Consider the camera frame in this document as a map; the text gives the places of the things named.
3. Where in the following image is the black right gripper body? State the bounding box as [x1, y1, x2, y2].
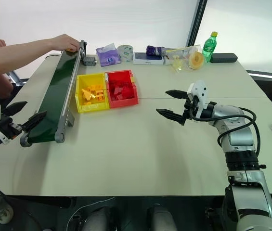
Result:
[181, 96, 199, 126]

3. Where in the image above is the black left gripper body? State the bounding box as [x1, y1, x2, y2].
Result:
[0, 115, 27, 141]

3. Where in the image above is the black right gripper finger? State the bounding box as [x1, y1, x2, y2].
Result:
[165, 89, 189, 101]
[155, 108, 186, 126]

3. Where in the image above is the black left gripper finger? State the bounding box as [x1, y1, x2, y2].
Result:
[21, 110, 48, 133]
[1, 101, 28, 116]

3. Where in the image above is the person's bare open hand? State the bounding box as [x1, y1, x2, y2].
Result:
[51, 33, 80, 52]

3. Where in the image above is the black chair part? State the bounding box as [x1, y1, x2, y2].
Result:
[7, 70, 31, 85]

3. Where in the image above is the clear bag with yellow pieces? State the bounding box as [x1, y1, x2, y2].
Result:
[162, 44, 203, 73]

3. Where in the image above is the yellow tape roll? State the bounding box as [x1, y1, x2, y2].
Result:
[188, 51, 205, 71]

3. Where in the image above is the white and blue flat box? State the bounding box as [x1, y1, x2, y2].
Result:
[133, 51, 165, 66]

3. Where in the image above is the purple folded umbrella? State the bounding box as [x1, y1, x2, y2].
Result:
[146, 45, 167, 57]

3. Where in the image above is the red plastic bin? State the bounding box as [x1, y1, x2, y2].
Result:
[104, 69, 140, 109]

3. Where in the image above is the pile of red blocks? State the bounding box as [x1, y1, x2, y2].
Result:
[108, 80, 136, 101]

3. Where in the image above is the green plastic soda bottle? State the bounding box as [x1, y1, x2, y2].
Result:
[201, 31, 219, 64]

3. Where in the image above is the yellow plastic bin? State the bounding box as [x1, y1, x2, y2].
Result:
[75, 73, 110, 114]

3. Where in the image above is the yellow arrow-shaped block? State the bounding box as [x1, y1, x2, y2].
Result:
[81, 88, 96, 101]

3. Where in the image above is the long black case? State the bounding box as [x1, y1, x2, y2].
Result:
[209, 53, 238, 64]

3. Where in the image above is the grey-green round wipes pack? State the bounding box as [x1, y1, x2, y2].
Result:
[117, 44, 135, 64]

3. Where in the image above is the purple plastic bag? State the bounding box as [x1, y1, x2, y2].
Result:
[95, 43, 122, 67]

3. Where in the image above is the white caster wheel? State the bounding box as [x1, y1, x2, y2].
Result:
[0, 206, 14, 225]

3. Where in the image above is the dark rounded shape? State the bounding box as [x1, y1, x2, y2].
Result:
[147, 204, 178, 231]
[81, 206, 117, 231]

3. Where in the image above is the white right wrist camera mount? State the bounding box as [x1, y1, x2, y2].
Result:
[186, 80, 210, 119]

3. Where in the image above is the green conveyor belt, grey frame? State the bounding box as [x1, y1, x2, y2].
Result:
[19, 39, 88, 148]

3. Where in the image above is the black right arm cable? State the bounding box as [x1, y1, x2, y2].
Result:
[190, 106, 261, 159]

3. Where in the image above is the dark window frame post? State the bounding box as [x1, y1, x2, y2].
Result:
[185, 0, 208, 48]

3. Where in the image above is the thin white cable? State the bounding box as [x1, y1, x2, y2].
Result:
[65, 196, 116, 231]

